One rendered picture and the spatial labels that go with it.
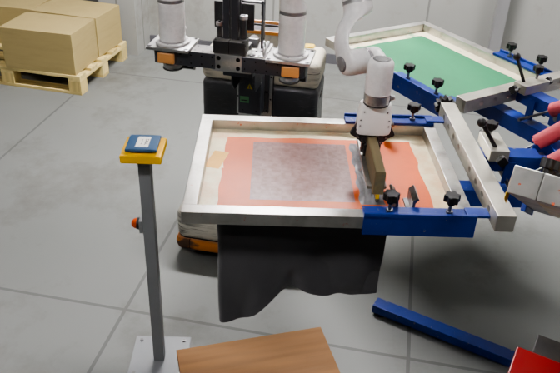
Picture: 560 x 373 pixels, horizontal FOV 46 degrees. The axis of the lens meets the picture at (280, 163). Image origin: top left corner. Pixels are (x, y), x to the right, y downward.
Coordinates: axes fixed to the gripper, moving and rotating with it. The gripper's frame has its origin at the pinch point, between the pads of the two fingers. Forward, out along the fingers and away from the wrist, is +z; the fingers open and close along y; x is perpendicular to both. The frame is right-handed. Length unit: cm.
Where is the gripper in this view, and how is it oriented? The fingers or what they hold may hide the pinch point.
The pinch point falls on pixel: (370, 147)
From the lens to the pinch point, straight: 198.7
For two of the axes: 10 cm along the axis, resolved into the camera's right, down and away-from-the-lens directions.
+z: -0.4, 8.6, 5.1
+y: -10.0, -0.4, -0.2
